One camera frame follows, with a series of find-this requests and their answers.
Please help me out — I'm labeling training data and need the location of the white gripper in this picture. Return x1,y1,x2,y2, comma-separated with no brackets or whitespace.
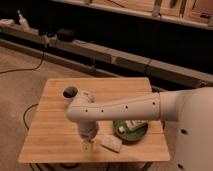
78,122,98,152

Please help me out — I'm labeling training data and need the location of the white sponge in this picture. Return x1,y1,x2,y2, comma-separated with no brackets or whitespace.
101,135,122,153

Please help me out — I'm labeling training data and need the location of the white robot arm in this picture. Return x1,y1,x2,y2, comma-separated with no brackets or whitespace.
66,87,213,171

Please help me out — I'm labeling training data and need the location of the green ceramic bowl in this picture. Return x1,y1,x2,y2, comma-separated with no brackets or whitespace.
113,120,148,142

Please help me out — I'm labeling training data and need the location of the wooden table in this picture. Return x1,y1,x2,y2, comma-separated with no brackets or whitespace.
19,77,170,163

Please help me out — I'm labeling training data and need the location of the white toothpaste tube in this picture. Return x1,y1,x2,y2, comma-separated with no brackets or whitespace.
118,120,147,133

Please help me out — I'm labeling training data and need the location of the white cup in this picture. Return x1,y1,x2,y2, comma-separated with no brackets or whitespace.
63,86,78,100

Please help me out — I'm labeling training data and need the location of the dark round object on ledge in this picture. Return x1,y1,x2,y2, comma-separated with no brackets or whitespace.
57,28,75,42

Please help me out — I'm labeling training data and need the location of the white bottle on ledge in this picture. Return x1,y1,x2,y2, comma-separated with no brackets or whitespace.
17,11,30,31

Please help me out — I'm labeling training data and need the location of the black floor cable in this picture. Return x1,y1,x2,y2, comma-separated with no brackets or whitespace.
22,103,40,130

